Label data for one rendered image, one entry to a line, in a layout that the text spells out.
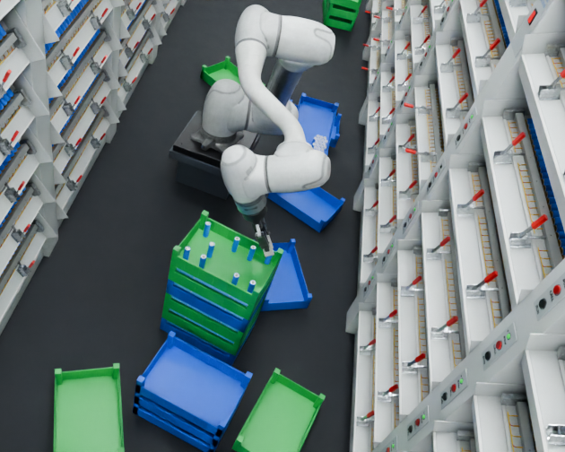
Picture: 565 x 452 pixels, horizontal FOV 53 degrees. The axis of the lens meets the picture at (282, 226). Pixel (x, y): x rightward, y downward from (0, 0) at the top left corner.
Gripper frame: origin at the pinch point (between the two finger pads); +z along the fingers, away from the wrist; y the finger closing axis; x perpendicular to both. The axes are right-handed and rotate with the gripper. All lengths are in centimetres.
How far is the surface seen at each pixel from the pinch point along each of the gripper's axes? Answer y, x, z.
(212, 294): 9.0, -20.6, 7.5
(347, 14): -237, 62, 73
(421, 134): -38, 59, 3
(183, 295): 4.3, -31.5, 11.5
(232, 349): 15.2, -21.2, 34.0
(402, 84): -92, 65, 23
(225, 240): -9.8, -14.6, 5.1
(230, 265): 0.3, -13.4, 5.7
